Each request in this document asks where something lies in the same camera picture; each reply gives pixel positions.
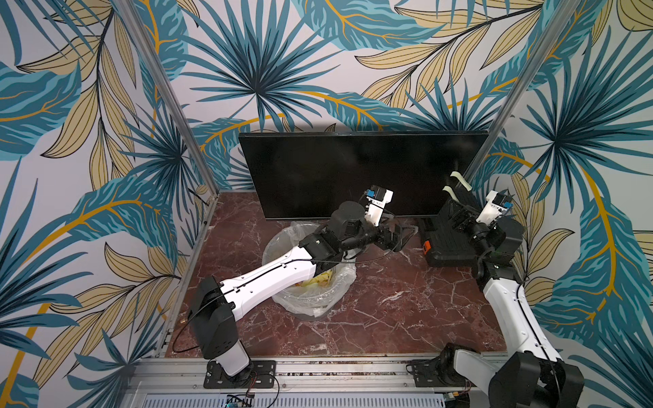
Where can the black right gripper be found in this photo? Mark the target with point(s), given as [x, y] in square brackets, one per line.
[464, 215]

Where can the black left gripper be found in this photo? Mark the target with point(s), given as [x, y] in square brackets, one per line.
[396, 241]

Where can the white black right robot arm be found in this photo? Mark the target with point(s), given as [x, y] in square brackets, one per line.
[535, 375]

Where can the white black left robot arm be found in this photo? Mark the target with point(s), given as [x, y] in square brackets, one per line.
[218, 306]

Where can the upper right edge sticky note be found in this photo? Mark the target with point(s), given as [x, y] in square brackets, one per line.
[462, 181]

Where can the edge sticky note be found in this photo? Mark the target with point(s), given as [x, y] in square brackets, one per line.
[450, 191]
[462, 181]

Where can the lower right edge sticky note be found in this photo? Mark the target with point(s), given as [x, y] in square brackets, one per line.
[450, 191]

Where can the discarded sticky notes pile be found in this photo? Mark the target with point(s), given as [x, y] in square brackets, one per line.
[322, 280]

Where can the black flat computer monitor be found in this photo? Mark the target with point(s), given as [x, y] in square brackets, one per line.
[308, 175]

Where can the black case with orange latches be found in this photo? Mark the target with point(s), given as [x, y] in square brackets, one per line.
[444, 245]

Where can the clear plastic bin liner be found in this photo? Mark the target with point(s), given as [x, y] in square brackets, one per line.
[313, 296]

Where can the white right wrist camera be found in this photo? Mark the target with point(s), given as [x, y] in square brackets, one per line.
[497, 205]

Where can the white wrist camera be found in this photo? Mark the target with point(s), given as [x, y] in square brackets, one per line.
[497, 205]
[377, 198]

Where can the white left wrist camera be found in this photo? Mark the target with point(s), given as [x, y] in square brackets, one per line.
[377, 198]

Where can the right aluminium frame post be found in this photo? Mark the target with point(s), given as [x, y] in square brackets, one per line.
[540, 53]

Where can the aluminium frame post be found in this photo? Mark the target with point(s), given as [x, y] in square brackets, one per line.
[540, 53]
[151, 59]

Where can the left aluminium frame post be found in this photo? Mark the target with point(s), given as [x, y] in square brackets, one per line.
[151, 59]

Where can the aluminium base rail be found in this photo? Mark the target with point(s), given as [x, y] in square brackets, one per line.
[309, 381]

